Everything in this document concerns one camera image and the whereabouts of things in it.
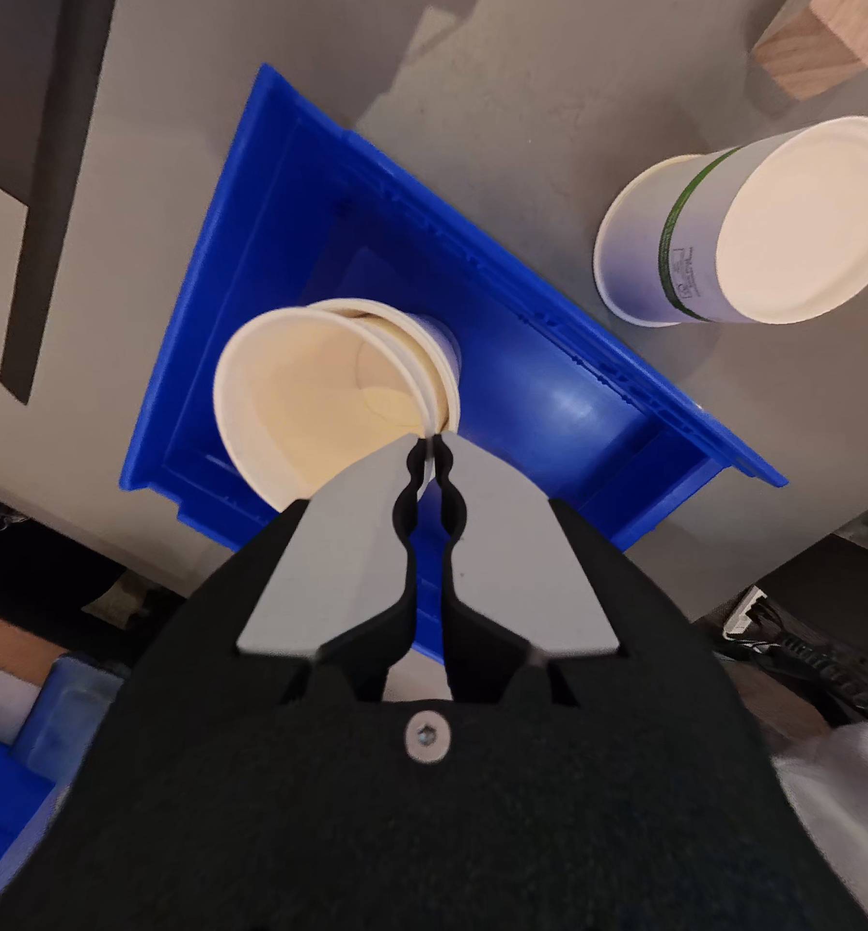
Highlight wooden desk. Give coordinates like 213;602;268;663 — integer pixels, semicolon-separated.
0;604;64;688

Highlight person's light clothing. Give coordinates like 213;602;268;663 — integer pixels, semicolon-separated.
768;720;868;931

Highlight wooden cube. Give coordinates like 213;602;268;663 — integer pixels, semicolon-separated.
752;0;868;100

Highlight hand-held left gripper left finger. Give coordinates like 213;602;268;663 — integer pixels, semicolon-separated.
236;433;426;666

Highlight white paper cup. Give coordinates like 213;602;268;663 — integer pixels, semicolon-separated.
332;298;464;437
310;298;453;437
213;304;438;514
594;115;868;328

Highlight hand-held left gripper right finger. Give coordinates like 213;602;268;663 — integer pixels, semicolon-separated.
434;433;621;666

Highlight black office chair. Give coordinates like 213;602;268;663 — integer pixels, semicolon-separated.
739;534;868;728

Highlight blue plastic bin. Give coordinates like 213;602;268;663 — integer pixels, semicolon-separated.
0;651;126;931
119;63;789;666

